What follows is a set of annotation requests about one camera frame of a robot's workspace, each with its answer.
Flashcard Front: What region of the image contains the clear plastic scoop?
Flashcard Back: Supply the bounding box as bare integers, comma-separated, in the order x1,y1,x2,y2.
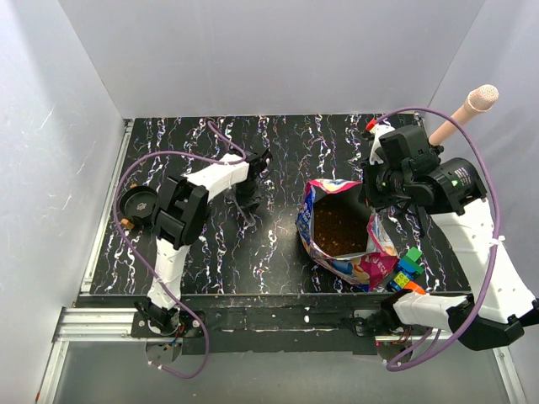
227,189,255,228

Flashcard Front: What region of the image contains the pink cat food bag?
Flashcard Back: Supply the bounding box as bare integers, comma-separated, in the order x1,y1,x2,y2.
296,178,398,292

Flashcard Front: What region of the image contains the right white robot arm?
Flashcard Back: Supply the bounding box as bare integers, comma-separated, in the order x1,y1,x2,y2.
362,123,538,351

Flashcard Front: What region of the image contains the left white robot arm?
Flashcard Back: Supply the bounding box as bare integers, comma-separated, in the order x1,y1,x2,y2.
120,150,273,337

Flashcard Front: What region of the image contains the left black pet bowl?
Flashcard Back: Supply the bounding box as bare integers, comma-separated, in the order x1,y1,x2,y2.
120,185,157,230

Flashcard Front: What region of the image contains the black microphone tripod stand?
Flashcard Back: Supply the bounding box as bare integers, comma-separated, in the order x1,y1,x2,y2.
390,135,441,237

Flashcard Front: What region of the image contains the colourful toy block car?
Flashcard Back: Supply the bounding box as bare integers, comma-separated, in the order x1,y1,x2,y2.
386,247,426,295

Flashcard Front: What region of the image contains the pink microphone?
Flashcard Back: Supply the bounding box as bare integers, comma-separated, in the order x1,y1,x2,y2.
429,84,499,146

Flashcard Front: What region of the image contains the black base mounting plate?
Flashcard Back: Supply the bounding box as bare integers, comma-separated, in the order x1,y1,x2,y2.
75,293,426,355

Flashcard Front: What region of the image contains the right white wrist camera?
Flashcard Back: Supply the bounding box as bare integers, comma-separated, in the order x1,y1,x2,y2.
361,119,395,167

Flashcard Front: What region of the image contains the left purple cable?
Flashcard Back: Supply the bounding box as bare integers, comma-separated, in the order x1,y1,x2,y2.
112,120,248,379

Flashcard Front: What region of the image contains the purple cable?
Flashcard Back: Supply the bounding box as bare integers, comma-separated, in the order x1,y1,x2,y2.
374,106,503,372
112,120,248,379

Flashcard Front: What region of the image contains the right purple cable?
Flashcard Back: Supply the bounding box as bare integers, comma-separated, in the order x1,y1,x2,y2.
374,106,503,372

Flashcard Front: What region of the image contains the aluminium rail frame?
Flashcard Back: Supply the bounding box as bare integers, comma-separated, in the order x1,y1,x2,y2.
39,114,525,403

